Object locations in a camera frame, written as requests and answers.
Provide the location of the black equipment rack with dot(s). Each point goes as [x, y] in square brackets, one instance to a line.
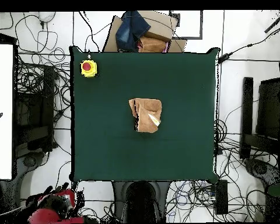
[35, 112]

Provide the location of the grey stand base with caster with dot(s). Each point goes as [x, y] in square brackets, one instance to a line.
[30, 161]
[259, 168]

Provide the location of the black power adapter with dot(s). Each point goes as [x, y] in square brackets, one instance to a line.
[224, 57]

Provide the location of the brown towel in box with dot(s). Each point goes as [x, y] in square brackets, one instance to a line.
[151, 44]

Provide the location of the brown terry towel with label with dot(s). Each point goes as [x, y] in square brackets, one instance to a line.
[147, 119]

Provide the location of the black equipment case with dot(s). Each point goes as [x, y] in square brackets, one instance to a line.
[269, 107]

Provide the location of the long black floor bar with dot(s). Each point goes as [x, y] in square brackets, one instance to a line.
[246, 116]

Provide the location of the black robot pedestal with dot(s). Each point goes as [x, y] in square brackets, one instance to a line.
[140, 200]

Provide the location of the cardboard box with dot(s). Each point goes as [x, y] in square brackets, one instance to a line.
[158, 23]

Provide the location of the blue jeans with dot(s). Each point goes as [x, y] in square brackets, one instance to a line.
[130, 30]

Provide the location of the dark green table cloth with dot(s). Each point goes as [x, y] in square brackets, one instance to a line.
[102, 116]

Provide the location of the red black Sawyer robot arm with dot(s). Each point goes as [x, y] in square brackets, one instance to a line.
[46, 215]

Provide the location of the white rectangular table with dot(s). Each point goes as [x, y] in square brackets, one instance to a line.
[1, 93]

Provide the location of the yellow emergency stop red button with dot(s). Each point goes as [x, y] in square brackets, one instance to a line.
[88, 68]

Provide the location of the black rectangular floor box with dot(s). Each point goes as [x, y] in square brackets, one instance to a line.
[221, 198]

